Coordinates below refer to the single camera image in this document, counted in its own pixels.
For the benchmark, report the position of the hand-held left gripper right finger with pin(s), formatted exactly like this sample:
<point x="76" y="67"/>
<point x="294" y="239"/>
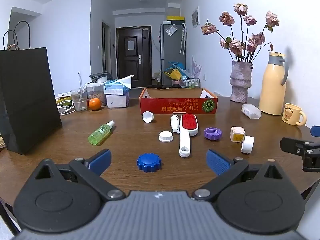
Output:
<point x="217" y="161"/>

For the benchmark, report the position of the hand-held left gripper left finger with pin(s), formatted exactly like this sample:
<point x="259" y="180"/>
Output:
<point x="100" y="158"/>

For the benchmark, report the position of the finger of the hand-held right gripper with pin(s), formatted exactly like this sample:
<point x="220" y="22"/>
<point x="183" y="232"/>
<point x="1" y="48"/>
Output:
<point x="316" y="131"/>
<point x="310" y="152"/>

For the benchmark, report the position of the green spray bottle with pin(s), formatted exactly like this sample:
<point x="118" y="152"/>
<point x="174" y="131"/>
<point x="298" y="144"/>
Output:
<point x="98" y="133"/>

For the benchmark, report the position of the purple ribbed lid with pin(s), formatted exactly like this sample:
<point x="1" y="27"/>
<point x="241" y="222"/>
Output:
<point x="213" y="133"/>

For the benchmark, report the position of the square beige jar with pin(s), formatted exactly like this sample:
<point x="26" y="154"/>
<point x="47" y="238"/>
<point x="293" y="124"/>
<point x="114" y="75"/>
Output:
<point x="237" y="135"/>

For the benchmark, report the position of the white cylinder cap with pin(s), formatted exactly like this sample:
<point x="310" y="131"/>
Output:
<point x="247" y="143"/>

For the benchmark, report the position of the white red lint brush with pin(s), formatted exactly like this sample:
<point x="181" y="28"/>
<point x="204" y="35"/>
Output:
<point x="189" y="125"/>

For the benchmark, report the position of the blue ribbed lid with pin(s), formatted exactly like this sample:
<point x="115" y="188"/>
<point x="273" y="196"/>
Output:
<point x="148" y="162"/>

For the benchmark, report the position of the small white squeeze bottle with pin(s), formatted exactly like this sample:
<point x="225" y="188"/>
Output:
<point x="175" y="122"/>

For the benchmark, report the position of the white ribbed lid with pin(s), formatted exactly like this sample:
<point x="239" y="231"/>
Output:
<point x="165" y="136"/>

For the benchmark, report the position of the clear plastic swab box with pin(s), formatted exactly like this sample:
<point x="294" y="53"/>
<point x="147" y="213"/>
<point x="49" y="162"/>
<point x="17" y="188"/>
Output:
<point x="251" y="111"/>

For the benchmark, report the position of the small white cap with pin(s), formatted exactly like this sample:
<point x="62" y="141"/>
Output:
<point x="148" y="117"/>

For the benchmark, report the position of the red cardboard box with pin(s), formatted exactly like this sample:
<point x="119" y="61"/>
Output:
<point x="175" y="105"/>

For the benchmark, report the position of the yellow bear mug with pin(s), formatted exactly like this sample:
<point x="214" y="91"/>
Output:
<point x="291" y="113"/>

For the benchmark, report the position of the orange fruit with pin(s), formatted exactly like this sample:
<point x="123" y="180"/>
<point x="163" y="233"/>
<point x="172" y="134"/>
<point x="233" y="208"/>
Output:
<point x="94" y="104"/>

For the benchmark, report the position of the clear drinking glass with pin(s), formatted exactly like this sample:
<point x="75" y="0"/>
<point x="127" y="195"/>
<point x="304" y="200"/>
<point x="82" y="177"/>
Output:
<point x="78" y="103"/>

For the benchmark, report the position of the white purple tissue pack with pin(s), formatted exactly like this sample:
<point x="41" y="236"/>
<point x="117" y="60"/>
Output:
<point x="116" y="101"/>

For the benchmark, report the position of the yellow thermos jug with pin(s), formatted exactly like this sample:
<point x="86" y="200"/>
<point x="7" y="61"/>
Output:
<point x="272" y="87"/>

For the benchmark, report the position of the straw in glass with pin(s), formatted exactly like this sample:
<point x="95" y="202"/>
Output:
<point x="80" y="97"/>

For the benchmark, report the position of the clear plastic food container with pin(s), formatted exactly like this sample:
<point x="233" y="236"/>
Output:
<point x="95" y="93"/>

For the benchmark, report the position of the yellow packet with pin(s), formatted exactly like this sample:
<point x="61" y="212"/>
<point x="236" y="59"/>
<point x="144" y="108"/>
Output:
<point x="63" y="101"/>

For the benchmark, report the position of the blue tissue pack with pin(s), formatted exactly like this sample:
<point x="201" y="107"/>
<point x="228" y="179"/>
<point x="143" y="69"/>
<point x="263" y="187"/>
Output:
<point x="115" y="88"/>

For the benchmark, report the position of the white round container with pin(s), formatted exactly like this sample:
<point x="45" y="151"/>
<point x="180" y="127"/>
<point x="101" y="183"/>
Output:
<point x="102" y="79"/>

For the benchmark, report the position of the pink textured vase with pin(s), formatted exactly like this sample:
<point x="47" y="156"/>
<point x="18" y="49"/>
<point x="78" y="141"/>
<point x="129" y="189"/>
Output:
<point x="240" y="85"/>

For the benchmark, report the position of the thin white rod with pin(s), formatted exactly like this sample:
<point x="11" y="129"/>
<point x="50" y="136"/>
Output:
<point x="79" y="80"/>

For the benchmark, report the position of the purple clothes hangers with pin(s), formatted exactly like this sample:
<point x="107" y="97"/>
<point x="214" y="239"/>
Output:
<point x="196" y="67"/>

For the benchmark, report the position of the yellow plastic item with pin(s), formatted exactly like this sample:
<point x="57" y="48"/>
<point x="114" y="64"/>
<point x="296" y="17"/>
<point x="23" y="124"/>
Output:
<point x="173" y="75"/>

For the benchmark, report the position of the dark entry door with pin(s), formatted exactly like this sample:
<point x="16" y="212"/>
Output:
<point x="133" y="65"/>

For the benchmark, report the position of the black paper bag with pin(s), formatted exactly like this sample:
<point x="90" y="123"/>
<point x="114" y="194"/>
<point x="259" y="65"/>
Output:
<point x="25" y="92"/>

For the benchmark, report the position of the blue plastic item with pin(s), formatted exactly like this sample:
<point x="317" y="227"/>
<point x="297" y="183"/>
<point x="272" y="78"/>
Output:
<point x="177" y="66"/>

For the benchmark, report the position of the grey interior door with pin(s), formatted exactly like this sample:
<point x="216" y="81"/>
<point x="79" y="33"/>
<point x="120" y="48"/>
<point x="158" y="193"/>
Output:
<point x="105" y="52"/>

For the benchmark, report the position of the bunch of dried pink roses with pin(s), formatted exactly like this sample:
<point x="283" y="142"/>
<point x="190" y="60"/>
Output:
<point x="236" y="45"/>

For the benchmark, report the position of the grey refrigerator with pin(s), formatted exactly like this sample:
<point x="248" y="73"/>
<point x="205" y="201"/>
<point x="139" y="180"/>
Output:
<point x="166" y="55"/>

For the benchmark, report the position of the paper note on door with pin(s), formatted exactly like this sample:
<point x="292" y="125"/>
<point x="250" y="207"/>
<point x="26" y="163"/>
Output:
<point x="131" y="45"/>

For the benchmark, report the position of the clear folded umbrella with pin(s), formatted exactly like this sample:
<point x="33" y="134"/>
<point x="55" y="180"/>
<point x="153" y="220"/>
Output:
<point x="181" y="40"/>
<point x="184" y="40"/>

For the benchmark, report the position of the clear plastic bag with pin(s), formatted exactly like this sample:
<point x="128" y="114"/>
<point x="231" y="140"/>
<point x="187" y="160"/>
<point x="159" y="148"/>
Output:
<point x="171" y="30"/>

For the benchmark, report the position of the yellow box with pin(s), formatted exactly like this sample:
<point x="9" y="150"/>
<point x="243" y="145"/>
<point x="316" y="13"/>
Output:
<point x="175" y="18"/>

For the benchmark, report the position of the black plastic frame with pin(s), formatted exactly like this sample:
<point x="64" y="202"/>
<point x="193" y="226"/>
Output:
<point x="98" y="74"/>

